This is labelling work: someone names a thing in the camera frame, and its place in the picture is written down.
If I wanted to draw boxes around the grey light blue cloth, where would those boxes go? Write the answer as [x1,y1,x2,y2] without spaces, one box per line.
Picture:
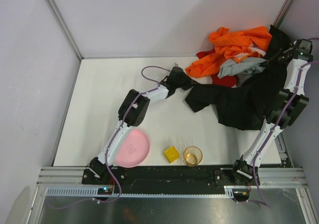
[217,57,267,87]

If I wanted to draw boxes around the black cloth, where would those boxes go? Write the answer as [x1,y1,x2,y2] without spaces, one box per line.
[185,26,291,130]

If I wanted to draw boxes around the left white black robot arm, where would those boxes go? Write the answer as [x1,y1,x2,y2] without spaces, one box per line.
[82,64,198,183]

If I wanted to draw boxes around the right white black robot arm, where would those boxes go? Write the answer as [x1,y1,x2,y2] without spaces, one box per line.
[231,39,313,185]

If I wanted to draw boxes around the orange cloth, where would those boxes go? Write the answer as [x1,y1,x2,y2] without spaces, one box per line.
[185,26,272,78]

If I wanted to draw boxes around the red cloth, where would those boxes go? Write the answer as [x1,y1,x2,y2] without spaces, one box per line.
[196,49,238,87]

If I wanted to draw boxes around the yellow cube block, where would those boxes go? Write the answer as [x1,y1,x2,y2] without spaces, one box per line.
[164,146,179,163]

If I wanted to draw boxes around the amber transparent plastic cup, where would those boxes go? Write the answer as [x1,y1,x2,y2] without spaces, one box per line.
[183,146,203,167]

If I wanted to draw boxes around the pink round plate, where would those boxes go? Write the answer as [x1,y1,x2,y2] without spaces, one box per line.
[115,128,150,168]

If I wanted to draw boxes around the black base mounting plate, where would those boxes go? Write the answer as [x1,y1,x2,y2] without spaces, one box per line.
[82,165,260,194]

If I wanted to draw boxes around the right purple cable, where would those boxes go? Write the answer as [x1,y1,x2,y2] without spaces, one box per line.
[249,37,319,208]

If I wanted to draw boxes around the aluminium front frame rail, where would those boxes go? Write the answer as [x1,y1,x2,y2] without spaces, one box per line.
[37,165,308,188]

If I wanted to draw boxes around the grey slotted cable duct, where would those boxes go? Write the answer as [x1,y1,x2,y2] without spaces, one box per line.
[46,186,249,198]

